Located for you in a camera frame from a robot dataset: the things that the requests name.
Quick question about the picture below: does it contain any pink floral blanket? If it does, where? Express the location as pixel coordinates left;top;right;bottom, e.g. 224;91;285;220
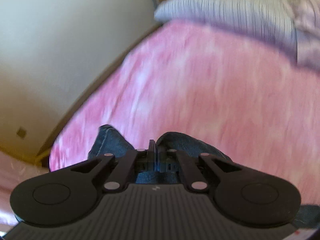
49;21;319;204

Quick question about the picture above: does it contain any pink plastic bag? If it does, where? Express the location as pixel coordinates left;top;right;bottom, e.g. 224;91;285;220
0;152;49;232

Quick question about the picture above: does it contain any striped grey bedsheet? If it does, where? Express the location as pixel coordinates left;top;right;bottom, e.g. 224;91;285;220
154;0;297;61

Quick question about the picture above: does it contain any folded lilac quilt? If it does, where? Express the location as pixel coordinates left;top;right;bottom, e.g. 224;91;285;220
292;0;319;70

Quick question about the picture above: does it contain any wall socket plate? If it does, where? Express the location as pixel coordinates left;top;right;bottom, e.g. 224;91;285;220
16;127;27;139

